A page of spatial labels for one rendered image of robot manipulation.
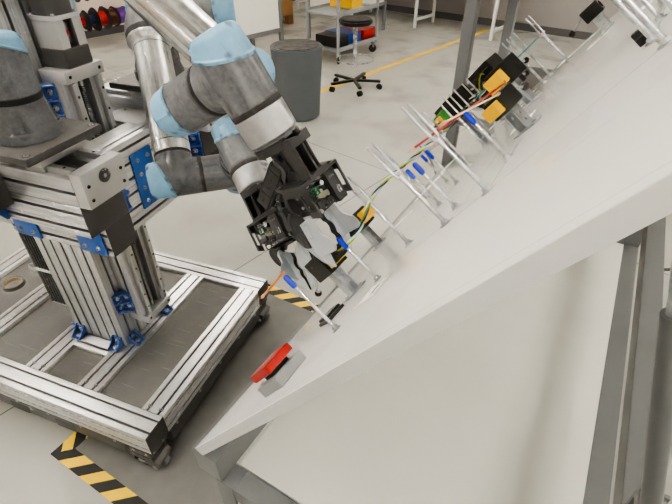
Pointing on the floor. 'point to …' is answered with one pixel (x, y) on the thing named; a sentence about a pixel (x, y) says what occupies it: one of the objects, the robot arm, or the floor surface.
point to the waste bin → (299, 75)
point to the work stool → (355, 51)
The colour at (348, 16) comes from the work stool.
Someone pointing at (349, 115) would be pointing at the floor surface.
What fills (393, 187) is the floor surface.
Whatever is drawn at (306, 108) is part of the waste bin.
